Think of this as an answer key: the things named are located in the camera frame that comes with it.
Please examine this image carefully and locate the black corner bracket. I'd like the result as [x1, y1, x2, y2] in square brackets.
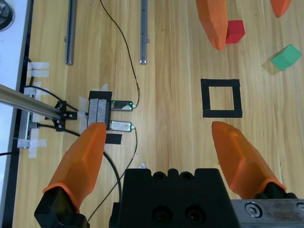
[54, 100, 78, 132]

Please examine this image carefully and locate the silver usb dongle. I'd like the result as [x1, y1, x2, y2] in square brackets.
[109, 120, 133, 132]

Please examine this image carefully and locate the green wooden block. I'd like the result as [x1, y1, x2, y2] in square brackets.
[270, 44, 303, 71]

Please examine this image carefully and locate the red wooden block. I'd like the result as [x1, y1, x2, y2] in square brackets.
[224, 20, 245, 45]

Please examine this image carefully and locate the thin black dongle wire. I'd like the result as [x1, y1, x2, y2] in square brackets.
[86, 125, 138, 225]
[99, 0, 141, 107]

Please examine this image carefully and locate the silver usb hub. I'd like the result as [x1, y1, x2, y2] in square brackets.
[18, 94, 34, 149]

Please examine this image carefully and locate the dark round object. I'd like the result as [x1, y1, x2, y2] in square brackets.
[0, 3, 15, 31]

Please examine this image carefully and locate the black tape piece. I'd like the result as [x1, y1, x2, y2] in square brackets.
[105, 133, 123, 145]

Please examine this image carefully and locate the tape-wrapped black usb hub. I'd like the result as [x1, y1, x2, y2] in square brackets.
[86, 91, 113, 131]

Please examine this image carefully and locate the thick black usb cable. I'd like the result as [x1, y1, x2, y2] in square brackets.
[29, 122, 123, 198]

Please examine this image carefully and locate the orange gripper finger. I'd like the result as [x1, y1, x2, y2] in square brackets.
[34, 122, 107, 228]
[211, 121, 297, 200]
[270, 0, 293, 19]
[196, 0, 228, 51]

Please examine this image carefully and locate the aluminium extrusion bar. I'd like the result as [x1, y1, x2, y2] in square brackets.
[0, 83, 62, 119]

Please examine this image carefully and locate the black tape square outline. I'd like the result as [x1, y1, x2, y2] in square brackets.
[200, 78, 243, 118]

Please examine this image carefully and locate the black usb dongle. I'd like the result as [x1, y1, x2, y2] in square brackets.
[110, 100, 134, 112]

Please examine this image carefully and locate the black hub link cable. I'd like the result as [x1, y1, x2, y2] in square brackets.
[23, 85, 79, 112]

